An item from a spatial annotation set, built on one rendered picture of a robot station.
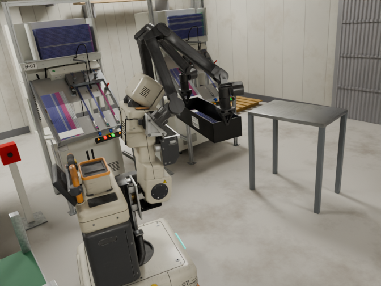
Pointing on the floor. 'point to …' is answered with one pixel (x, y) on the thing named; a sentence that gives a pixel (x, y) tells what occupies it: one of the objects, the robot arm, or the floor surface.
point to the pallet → (242, 103)
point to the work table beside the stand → (312, 110)
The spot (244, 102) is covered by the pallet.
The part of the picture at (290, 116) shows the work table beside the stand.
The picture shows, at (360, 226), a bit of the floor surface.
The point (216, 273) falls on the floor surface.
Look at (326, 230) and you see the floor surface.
